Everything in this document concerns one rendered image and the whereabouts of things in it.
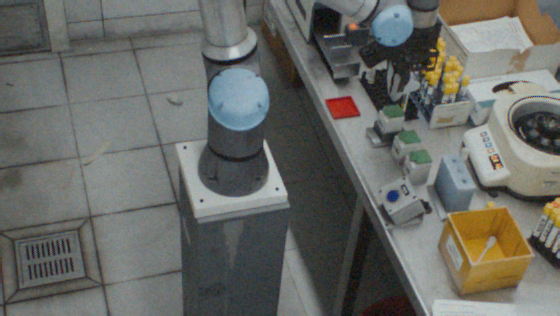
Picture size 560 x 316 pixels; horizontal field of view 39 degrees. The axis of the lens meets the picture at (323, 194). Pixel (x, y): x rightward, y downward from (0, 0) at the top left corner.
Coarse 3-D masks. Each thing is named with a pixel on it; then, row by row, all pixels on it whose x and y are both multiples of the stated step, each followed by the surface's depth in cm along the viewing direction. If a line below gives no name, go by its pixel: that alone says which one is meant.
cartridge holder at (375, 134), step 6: (378, 126) 184; (402, 126) 188; (366, 132) 187; (372, 132) 186; (378, 132) 184; (384, 132) 183; (390, 132) 183; (396, 132) 183; (372, 138) 184; (378, 138) 184; (384, 138) 183; (390, 138) 184; (372, 144) 184; (378, 144) 184; (384, 144) 185
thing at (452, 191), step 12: (444, 156) 170; (456, 156) 170; (444, 168) 170; (456, 168) 168; (444, 180) 170; (456, 180) 165; (468, 180) 166; (432, 192) 175; (444, 192) 171; (456, 192) 165; (468, 192) 165; (444, 204) 172; (456, 204) 167; (468, 204) 168; (444, 216) 170
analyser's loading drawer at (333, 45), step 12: (312, 24) 208; (324, 24) 209; (324, 36) 200; (336, 36) 201; (324, 48) 201; (336, 48) 197; (348, 48) 199; (336, 60) 199; (348, 60) 199; (336, 72) 196; (348, 72) 197
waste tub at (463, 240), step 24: (456, 216) 160; (480, 216) 162; (504, 216) 163; (456, 240) 156; (480, 240) 167; (504, 240) 164; (456, 264) 157; (480, 264) 151; (504, 264) 153; (528, 264) 156; (480, 288) 158
